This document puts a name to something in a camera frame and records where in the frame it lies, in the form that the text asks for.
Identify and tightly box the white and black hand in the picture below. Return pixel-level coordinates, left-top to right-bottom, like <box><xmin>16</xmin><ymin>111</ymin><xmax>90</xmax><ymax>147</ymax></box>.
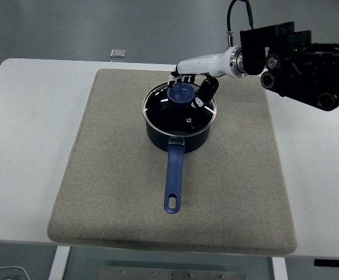
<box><xmin>166</xmin><ymin>48</ymin><xmax>235</xmax><ymax>110</ymax></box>

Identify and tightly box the glass lid with blue knob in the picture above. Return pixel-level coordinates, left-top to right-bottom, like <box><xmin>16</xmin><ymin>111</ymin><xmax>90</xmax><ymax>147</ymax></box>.
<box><xmin>142</xmin><ymin>82</ymin><xmax>218</xmax><ymax>138</ymax></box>

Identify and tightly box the dark blue saucepan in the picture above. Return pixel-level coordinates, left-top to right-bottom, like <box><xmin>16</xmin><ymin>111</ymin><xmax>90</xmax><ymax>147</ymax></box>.
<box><xmin>143</xmin><ymin>87</ymin><xmax>216</xmax><ymax>215</ymax></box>

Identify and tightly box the beige fabric mat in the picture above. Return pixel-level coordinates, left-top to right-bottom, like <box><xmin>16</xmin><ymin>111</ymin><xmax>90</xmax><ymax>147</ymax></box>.
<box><xmin>46</xmin><ymin>68</ymin><xmax>298</xmax><ymax>254</ymax></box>

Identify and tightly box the grey metal plate with screws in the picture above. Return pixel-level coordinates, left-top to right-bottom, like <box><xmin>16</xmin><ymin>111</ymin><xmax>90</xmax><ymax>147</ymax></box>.
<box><xmin>99</xmin><ymin>264</ymin><xmax>247</xmax><ymax>280</ymax></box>

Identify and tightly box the white table leg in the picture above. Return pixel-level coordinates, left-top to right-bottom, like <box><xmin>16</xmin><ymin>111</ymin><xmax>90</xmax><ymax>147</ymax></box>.
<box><xmin>271</xmin><ymin>256</ymin><xmax>288</xmax><ymax>280</ymax></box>
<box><xmin>48</xmin><ymin>246</ymin><xmax>72</xmax><ymax>280</ymax></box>

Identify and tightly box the black table control panel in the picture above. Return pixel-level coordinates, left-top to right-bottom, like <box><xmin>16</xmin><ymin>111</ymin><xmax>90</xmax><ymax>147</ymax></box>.
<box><xmin>313</xmin><ymin>258</ymin><xmax>339</xmax><ymax>268</ymax></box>

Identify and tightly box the white cable loop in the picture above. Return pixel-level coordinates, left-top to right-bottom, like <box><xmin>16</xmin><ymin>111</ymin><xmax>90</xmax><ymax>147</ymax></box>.
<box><xmin>0</xmin><ymin>265</ymin><xmax>30</xmax><ymax>280</ymax></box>

